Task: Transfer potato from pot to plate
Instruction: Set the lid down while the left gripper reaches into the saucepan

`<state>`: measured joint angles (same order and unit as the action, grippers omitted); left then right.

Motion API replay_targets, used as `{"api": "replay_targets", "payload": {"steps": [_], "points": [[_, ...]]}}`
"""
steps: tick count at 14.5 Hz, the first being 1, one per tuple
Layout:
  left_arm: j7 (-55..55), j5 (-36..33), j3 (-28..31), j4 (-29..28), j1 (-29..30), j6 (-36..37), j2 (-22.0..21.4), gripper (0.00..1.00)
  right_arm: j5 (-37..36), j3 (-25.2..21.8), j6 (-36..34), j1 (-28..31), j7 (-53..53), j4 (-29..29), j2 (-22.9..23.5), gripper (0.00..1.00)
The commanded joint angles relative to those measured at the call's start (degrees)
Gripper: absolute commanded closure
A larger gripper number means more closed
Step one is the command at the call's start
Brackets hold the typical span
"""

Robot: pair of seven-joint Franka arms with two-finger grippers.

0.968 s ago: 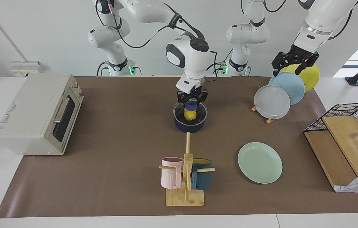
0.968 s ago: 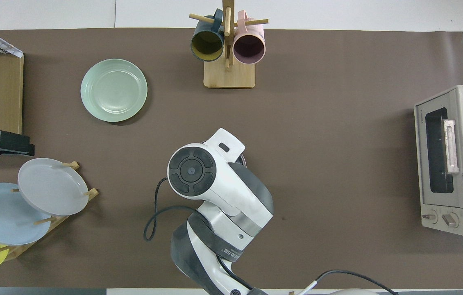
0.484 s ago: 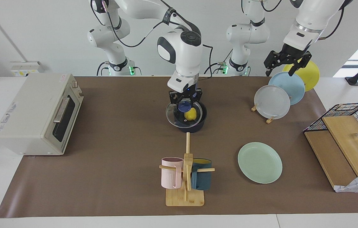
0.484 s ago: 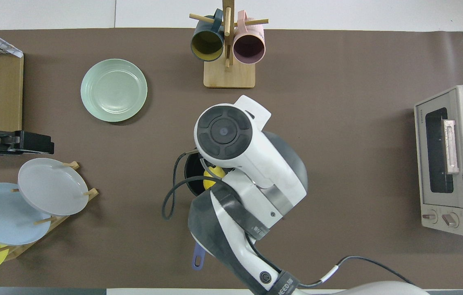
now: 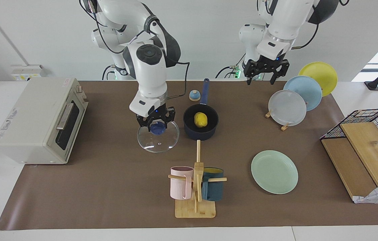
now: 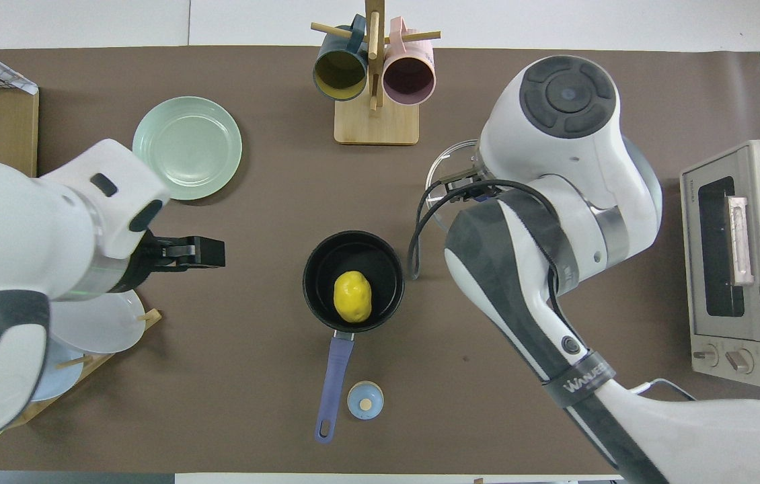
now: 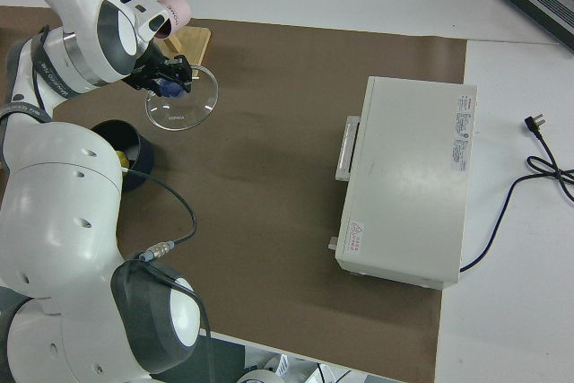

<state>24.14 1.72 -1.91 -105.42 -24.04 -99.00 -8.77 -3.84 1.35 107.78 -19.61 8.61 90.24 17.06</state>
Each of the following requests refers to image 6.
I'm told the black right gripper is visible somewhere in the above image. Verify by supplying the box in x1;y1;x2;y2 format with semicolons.
435;172;510;204

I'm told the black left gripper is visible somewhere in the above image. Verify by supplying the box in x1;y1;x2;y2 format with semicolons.
126;231;227;292

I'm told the glass lid with blue knob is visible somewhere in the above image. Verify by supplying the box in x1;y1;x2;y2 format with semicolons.
425;138;483;233

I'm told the yellow potato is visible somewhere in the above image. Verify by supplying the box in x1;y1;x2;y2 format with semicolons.
333;270;373;323

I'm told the mint green plate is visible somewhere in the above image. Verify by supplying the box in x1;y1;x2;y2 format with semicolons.
132;96;243;201

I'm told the pale grey plate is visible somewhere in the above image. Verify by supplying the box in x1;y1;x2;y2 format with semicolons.
47;289;147;355

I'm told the wooden plate rack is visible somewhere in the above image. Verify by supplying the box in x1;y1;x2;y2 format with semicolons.
13;308;162;431

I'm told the light blue plate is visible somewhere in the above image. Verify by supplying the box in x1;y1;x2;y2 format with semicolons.
29;341;85;403

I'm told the brown table mat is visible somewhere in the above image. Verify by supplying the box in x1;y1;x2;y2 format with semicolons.
0;46;760;475

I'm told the wooden mug tree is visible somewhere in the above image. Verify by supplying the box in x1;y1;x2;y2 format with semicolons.
311;0;441;146

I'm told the pink ribbed mug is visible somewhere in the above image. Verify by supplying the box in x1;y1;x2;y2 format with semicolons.
382;17;436;106

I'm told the dark teal mug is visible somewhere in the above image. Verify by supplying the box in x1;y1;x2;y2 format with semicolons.
313;15;369;102

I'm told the beige toaster oven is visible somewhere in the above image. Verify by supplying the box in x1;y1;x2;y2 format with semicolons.
680;140;760;391

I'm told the dark pot with blue handle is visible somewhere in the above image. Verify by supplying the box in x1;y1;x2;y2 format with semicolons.
303;231;406;444

